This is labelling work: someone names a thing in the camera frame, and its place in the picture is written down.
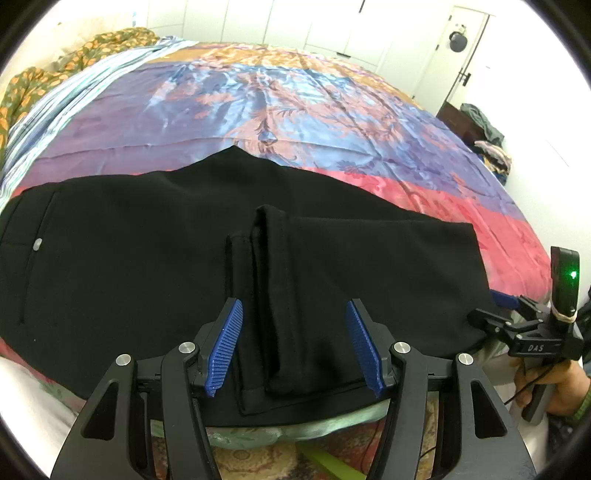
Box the black camera with green light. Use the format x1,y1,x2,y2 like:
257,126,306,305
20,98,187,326
551,246,580,323

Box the dark wooden dresser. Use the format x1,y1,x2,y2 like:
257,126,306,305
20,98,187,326
437,102,486,148

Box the yellow floral blanket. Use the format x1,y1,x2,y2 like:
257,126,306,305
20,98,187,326
1,27,159,161

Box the white door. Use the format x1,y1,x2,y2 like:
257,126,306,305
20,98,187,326
413,6,490,116

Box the black cable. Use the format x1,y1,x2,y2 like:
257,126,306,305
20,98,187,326
503,363,555,407

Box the colourful satin bedspread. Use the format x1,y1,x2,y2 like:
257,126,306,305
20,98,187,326
0,41,553,398

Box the grey cloth on dresser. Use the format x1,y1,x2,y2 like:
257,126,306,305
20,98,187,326
460,103,505,147

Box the right hand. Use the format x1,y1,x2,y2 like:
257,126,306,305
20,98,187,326
510,358,590,417

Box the green mat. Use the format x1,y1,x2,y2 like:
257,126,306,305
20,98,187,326
295,442,367,480

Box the pile of clothes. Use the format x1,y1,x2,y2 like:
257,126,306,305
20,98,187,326
474,140,512,186

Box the black pants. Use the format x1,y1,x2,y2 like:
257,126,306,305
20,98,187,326
1,147,495,427

